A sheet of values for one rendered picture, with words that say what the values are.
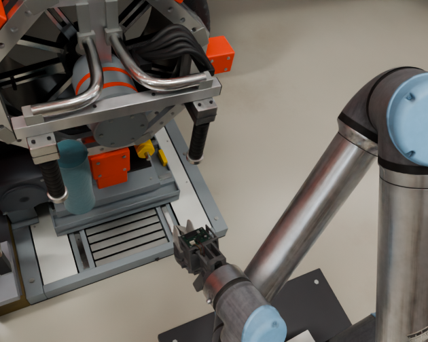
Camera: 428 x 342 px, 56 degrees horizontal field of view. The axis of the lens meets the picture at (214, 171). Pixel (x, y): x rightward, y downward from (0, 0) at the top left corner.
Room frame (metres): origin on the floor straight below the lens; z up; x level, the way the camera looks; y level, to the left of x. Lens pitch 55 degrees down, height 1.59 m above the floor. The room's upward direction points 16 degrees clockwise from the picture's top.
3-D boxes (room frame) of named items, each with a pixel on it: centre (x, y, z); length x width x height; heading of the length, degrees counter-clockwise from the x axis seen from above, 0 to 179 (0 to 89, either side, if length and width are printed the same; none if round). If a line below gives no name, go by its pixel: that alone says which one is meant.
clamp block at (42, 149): (0.43, 0.34, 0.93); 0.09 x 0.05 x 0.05; 38
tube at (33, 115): (0.54, 0.34, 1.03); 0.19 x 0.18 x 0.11; 38
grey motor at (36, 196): (0.73, 0.72, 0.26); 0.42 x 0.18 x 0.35; 38
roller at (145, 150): (0.85, 0.30, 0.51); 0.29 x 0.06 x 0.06; 38
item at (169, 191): (0.85, 0.42, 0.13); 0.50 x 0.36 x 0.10; 128
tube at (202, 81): (0.66, 0.18, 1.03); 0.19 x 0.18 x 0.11; 38
